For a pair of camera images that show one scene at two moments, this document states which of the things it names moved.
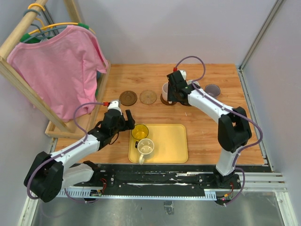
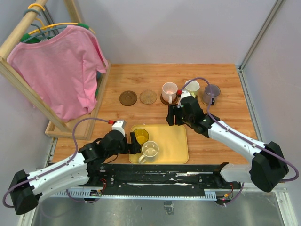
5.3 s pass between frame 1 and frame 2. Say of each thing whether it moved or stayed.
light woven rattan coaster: stayed
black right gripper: moved
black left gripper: moved
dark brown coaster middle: stayed
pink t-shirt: stayed
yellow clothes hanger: stayed
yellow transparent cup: moved
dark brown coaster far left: stayed
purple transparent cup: stayed
